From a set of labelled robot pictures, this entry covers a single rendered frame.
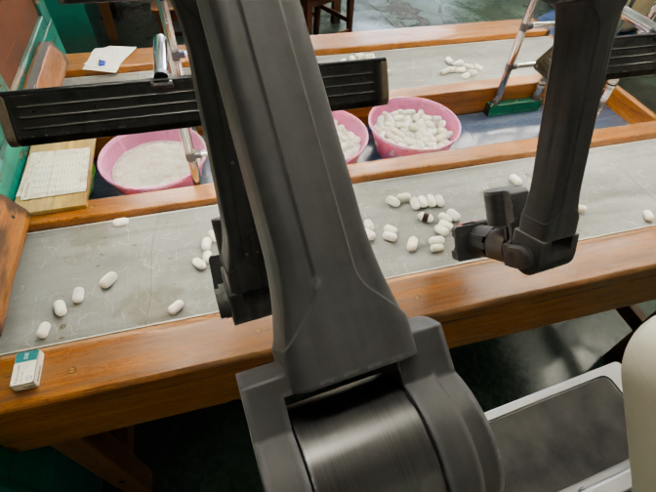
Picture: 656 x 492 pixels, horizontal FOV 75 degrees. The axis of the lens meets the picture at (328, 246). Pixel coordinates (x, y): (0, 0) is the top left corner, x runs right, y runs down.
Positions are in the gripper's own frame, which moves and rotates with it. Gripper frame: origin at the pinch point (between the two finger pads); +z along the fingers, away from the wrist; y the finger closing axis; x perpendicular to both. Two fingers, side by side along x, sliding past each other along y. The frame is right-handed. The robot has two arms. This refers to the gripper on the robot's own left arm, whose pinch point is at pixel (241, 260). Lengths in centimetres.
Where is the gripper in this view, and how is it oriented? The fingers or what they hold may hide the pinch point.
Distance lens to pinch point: 78.4
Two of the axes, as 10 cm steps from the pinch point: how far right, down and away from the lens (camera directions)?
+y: -9.6, 1.7, -2.1
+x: 1.3, 9.7, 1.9
